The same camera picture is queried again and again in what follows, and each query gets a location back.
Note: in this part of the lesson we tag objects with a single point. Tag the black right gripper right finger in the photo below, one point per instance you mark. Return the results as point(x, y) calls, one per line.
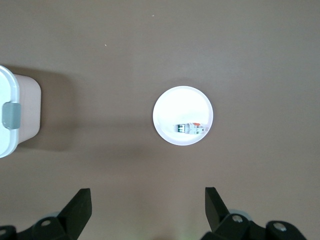
point(225, 225)

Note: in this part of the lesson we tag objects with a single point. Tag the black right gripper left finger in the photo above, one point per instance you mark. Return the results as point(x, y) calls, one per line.
point(72, 220)

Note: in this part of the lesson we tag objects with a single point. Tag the white lidded storage box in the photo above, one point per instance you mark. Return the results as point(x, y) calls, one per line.
point(10, 82)

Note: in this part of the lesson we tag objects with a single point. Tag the pink round plate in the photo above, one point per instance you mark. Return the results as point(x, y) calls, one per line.
point(182, 107)

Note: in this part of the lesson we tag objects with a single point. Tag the green push button switch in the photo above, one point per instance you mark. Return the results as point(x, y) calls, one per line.
point(190, 128)

